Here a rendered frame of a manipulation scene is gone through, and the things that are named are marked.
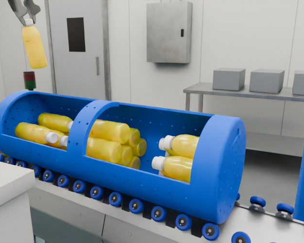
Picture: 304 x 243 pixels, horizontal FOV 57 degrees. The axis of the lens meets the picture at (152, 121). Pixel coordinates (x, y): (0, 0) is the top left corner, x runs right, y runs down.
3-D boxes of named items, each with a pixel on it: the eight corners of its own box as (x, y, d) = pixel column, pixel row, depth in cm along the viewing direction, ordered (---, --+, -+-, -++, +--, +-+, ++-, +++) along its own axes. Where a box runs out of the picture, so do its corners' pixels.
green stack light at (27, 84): (29, 89, 162) (28, 81, 161) (22, 88, 165) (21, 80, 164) (38, 87, 168) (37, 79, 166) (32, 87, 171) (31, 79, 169)
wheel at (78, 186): (85, 183, 91) (89, 184, 93) (77, 176, 93) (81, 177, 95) (77, 195, 90) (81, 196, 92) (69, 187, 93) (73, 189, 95)
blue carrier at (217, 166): (215, 249, 70) (216, 149, 58) (3, 170, 112) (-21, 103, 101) (244, 184, 91) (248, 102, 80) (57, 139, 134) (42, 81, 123)
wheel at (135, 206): (144, 203, 80) (147, 204, 82) (133, 194, 82) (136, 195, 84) (135, 216, 79) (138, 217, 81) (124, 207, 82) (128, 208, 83)
